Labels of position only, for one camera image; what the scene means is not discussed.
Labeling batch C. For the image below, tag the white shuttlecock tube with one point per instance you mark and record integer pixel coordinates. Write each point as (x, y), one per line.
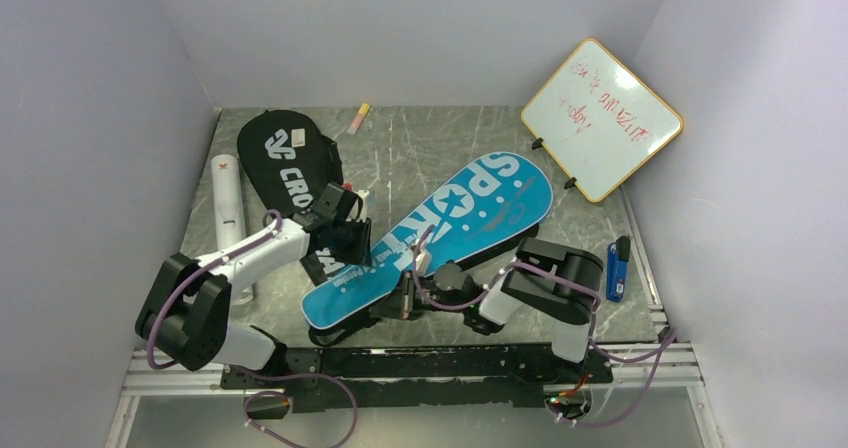
(230, 227)

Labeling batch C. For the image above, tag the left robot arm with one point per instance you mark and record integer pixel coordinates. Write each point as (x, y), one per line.
(185, 319)

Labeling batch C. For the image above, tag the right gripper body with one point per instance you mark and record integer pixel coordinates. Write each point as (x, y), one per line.
(410, 302)

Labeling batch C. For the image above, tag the blue black stapler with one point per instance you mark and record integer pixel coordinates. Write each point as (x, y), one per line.
(618, 256)

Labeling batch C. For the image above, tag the black racket cover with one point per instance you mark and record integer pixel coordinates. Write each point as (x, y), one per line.
(289, 163)

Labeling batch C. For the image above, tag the white dry erase board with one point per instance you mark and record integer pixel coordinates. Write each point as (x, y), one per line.
(599, 121)

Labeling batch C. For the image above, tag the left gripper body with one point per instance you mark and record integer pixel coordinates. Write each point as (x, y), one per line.
(350, 242)

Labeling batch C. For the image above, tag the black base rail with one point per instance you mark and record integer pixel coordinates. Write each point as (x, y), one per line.
(521, 375)

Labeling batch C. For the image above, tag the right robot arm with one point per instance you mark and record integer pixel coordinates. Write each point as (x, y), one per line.
(558, 281)

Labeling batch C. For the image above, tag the blue racket cover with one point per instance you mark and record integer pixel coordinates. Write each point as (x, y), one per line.
(482, 210)

